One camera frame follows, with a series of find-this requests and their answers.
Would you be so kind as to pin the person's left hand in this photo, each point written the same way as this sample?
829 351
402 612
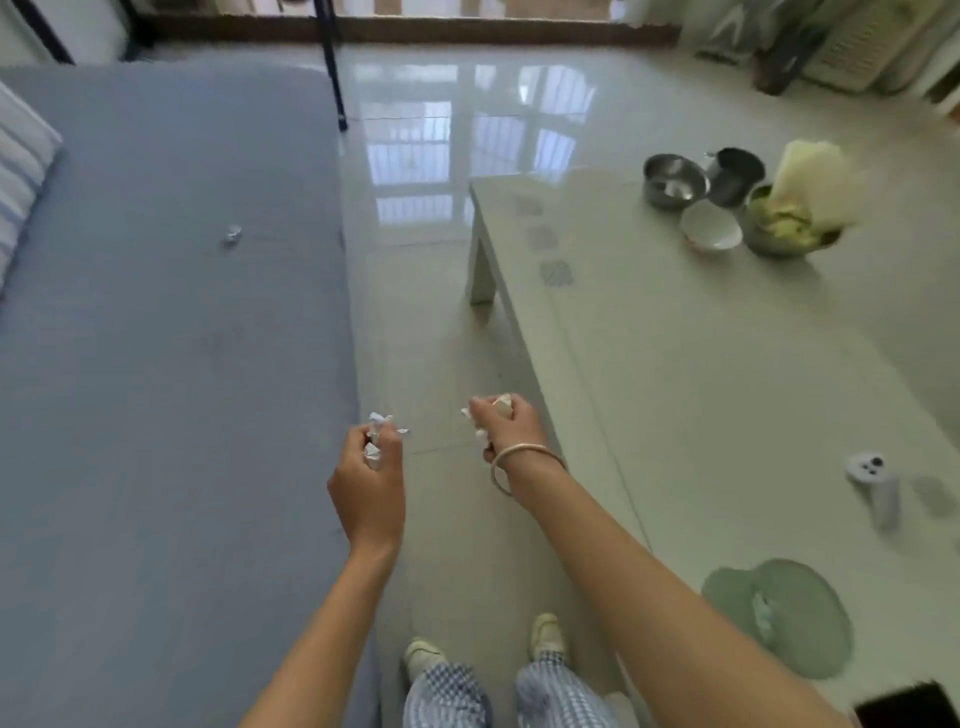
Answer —
367 495

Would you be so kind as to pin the person's right hand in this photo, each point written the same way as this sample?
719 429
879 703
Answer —
514 435

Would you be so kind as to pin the person's right fingers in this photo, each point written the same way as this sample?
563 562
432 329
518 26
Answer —
499 420

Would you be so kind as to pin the person's left fingers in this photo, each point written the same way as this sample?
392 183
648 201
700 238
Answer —
379 439

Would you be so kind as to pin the white paper scrap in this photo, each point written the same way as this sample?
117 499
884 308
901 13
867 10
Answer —
486 420
378 436

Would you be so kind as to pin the person's right forearm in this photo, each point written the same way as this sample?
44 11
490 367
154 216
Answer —
645 600

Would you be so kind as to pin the person's left forearm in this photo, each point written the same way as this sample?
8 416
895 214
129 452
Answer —
322 645

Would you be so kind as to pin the blue-grey mattress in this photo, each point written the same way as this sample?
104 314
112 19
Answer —
165 390

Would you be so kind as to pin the person's left shoe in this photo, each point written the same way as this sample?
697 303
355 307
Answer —
422 657

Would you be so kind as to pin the person's shoe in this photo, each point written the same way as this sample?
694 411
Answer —
422 657
547 637

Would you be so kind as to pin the person's right shoe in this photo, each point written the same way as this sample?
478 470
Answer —
547 637

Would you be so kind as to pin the white low table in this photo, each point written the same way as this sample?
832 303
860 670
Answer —
720 390

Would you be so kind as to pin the small crumpled paper ball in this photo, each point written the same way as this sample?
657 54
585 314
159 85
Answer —
232 235

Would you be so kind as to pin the person's checkered trousers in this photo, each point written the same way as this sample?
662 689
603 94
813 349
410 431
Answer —
517 697

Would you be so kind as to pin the white ceramic bowl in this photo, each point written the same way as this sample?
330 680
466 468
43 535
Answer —
709 228

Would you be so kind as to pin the small steel bowl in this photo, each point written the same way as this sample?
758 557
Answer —
673 182

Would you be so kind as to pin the steel bowl of vegetables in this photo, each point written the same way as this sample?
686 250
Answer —
772 241

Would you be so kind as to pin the white remote control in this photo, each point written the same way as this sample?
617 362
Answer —
876 484

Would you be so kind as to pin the pale green cabbage leaves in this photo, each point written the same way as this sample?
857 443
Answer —
814 187

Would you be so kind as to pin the striped pillow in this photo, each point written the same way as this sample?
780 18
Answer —
16 172

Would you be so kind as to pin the black phone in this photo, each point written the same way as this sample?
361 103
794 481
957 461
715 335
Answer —
909 706

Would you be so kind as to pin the white slatted appliance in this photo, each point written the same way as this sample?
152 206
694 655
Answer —
862 37

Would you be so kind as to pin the black metal bed frame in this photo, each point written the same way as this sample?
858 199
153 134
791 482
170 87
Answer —
330 67

